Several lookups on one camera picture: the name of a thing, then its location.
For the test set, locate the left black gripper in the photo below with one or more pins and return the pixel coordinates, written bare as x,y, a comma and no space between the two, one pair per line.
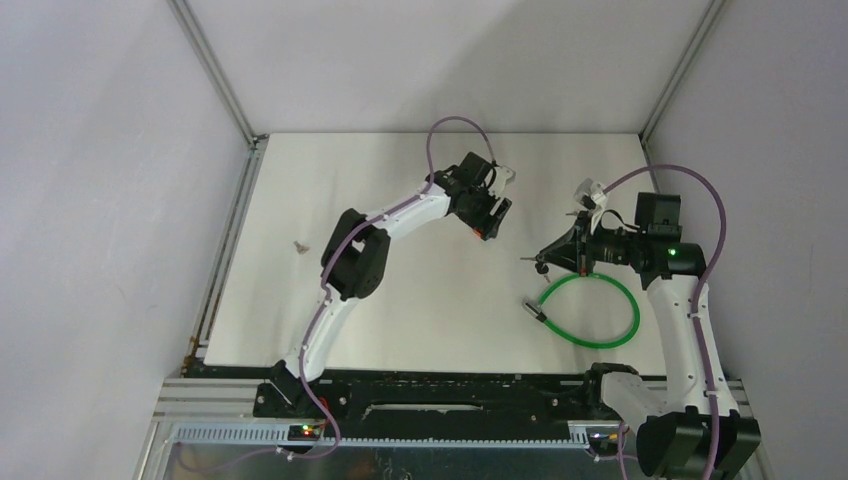
489,224

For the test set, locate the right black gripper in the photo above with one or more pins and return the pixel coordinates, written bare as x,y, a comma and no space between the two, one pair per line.
575,250

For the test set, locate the black-headed key bunch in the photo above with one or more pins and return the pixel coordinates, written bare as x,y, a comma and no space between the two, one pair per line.
541,268

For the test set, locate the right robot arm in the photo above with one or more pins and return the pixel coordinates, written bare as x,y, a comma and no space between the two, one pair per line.
696,430

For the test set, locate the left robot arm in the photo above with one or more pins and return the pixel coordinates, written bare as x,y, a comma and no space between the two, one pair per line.
355,257

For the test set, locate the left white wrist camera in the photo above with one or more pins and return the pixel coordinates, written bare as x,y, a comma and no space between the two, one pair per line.
503,176

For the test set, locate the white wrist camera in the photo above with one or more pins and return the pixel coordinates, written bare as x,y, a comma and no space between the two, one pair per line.
503,176
590,194

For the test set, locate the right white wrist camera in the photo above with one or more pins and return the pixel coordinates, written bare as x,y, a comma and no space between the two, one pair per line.
590,194

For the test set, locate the green cable lock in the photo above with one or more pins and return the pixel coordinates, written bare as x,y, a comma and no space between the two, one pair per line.
534,307

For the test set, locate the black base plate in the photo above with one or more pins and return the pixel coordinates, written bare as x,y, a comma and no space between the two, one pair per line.
436,406

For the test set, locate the right aluminium frame rail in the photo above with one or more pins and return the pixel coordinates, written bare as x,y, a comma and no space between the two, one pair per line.
708,21

